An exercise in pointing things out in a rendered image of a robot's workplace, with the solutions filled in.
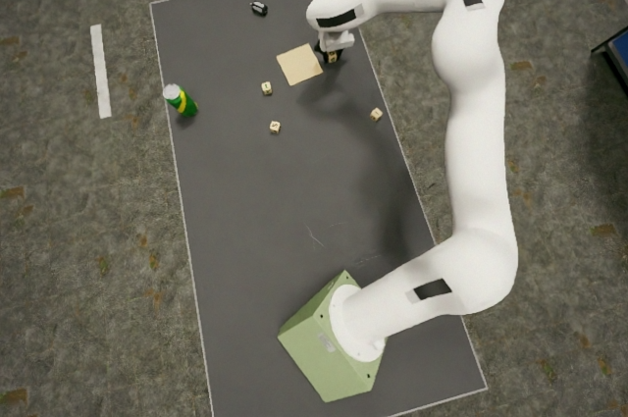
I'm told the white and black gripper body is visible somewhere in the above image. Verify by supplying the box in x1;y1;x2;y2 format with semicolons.
318;31;330;51

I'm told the green drink can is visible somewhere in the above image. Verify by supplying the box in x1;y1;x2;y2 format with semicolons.
164;84;197;117

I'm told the beige square mat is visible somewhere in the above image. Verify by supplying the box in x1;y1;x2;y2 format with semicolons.
277;44;323;86

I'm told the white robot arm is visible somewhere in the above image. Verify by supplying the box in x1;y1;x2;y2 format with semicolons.
306;0;518;362

